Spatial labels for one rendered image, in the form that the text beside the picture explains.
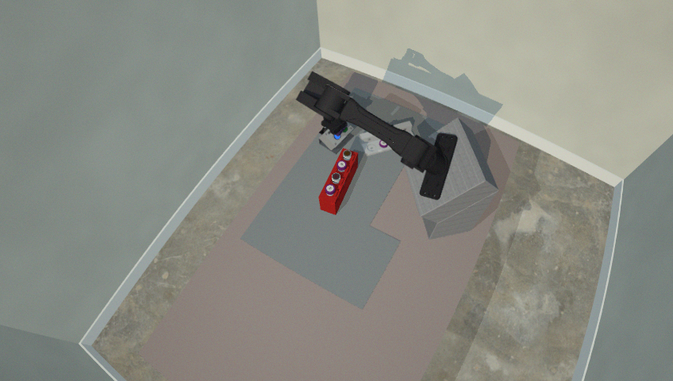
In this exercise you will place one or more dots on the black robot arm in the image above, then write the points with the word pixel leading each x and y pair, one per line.
pixel 415 149

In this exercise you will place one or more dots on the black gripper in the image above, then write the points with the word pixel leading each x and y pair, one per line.
pixel 336 126

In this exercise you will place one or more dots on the grey flat mat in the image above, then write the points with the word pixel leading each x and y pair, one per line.
pixel 341 252

